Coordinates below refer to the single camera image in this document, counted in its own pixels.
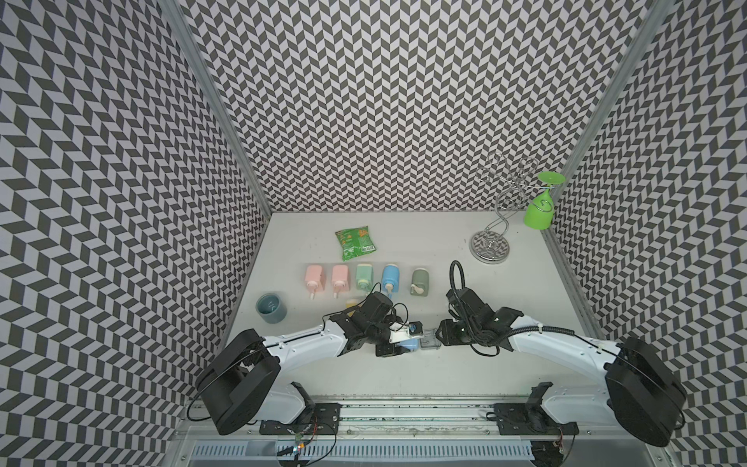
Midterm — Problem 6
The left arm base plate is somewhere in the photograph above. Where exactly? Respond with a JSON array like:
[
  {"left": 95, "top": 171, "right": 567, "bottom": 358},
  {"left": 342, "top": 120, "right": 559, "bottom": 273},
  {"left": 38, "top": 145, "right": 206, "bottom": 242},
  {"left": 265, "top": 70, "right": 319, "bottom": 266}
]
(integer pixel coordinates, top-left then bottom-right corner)
[{"left": 260, "top": 403, "right": 342, "bottom": 436}]

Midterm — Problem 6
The light blue pencil sharpener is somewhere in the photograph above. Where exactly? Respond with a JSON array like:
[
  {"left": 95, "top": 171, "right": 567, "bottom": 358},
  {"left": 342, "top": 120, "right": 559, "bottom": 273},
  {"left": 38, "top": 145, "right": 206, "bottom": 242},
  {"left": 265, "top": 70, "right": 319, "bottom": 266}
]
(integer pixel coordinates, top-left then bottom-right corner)
[{"left": 398, "top": 339, "right": 420, "bottom": 352}]

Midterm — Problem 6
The grey transparent tray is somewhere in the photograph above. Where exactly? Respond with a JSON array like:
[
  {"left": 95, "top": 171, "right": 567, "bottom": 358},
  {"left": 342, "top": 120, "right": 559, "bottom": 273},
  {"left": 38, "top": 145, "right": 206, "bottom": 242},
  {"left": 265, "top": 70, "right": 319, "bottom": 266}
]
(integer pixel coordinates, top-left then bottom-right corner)
[{"left": 419, "top": 330, "right": 443, "bottom": 350}]

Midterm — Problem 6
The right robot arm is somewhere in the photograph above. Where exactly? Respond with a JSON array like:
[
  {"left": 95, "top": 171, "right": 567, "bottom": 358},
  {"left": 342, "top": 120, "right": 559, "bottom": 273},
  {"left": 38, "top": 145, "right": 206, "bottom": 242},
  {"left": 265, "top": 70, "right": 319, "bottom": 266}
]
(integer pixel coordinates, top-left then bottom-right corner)
[{"left": 436, "top": 287, "right": 687, "bottom": 448}]

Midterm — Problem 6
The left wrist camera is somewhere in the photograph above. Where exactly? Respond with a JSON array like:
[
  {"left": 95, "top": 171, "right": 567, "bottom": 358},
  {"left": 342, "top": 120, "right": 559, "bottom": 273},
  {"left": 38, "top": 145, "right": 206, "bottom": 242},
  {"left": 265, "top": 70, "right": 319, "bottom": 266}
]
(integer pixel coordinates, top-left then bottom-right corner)
[{"left": 389, "top": 321, "right": 423, "bottom": 344}]

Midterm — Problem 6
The green snack bag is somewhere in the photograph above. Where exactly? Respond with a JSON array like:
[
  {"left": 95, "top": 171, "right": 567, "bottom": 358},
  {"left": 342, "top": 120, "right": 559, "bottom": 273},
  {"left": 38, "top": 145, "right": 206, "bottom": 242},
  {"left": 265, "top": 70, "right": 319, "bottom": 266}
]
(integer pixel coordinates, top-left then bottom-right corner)
[{"left": 336, "top": 226, "right": 377, "bottom": 262}]

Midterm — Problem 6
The metal wire glass rack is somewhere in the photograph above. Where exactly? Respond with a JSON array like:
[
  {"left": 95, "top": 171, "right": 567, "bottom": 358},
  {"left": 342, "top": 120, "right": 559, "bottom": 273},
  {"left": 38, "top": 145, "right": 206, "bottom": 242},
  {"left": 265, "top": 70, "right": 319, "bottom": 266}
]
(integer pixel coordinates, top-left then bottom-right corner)
[{"left": 469, "top": 161, "right": 535, "bottom": 266}]

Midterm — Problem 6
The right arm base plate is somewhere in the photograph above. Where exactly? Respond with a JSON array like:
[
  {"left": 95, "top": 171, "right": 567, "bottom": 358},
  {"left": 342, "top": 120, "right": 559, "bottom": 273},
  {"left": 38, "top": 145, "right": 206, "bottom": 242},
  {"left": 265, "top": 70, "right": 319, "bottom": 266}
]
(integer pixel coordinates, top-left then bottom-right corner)
[{"left": 486, "top": 403, "right": 580, "bottom": 437}]

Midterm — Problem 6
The sage green pencil sharpener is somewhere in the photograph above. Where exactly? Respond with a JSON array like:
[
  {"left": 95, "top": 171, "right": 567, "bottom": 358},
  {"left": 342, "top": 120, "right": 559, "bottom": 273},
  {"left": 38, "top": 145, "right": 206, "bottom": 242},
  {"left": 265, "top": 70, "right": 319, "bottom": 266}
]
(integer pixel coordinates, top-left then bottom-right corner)
[{"left": 410, "top": 268, "right": 430, "bottom": 297}]

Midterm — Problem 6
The green plastic wine glass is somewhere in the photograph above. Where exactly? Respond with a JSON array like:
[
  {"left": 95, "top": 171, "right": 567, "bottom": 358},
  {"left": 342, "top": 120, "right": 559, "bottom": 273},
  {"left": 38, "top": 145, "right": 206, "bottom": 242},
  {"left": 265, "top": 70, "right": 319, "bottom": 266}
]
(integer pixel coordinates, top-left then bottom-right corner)
[{"left": 524, "top": 171, "right": 566, "bottom": 231}]

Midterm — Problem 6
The teal bowl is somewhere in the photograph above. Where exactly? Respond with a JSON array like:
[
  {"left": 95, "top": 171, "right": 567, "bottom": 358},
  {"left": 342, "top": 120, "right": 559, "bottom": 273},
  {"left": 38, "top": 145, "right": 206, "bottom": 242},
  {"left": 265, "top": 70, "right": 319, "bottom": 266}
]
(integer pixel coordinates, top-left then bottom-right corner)
[{"left": 256, "top": 293, "right": 287, "bottom": 324}]

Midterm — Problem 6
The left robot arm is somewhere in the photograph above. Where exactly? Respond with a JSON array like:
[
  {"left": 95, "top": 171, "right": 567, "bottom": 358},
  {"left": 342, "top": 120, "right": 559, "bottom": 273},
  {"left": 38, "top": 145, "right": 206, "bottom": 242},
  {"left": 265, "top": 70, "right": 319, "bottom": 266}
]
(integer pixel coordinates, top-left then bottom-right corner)
[{"left": 196, "top": 292, "right": 423, "bottom": 435}]

